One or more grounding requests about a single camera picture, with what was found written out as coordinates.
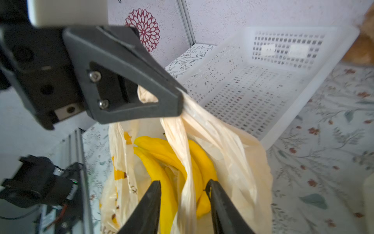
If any white plastic bag lemon print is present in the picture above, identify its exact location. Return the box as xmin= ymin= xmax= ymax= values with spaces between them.
xmin=363 ymin=174 xmax=374 ymax=234

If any brown teddy bear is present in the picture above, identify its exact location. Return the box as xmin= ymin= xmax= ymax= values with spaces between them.
xmin=342 ymin=4 xmax=374 ymax=66

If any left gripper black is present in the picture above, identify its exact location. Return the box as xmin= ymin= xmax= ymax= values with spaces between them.
xmin=1 ymin=23 xmax=185 ymax=130

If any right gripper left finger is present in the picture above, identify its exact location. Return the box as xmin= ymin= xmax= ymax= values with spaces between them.
xmin=117 ymin=181 xmax=161 ymax=234

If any white perforated plastic basket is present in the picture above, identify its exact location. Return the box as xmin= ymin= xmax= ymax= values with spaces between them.
xmin=177 ymin=26 xmax=359 ymax=149

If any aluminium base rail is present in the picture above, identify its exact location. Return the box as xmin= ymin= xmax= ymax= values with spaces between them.
xmin=37 ymin=128 xmax=94 ymax=234

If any orange-yellow banana bunch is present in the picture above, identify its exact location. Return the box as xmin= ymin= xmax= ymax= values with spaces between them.
xmin=134 ymin=136 xmax=218 ymax=219

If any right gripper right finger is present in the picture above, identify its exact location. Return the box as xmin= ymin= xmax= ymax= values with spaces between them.
xmin=206 ymin=179 xmax=254 ymax=234

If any beige plastic bag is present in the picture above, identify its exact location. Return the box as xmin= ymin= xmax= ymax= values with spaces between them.
xmin=99 ymin=94 xmax=273 ymax=234

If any single yellow banana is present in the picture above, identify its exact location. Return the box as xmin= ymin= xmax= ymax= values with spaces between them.
xmin=133 ymin=147 xmax=178 ymax=234

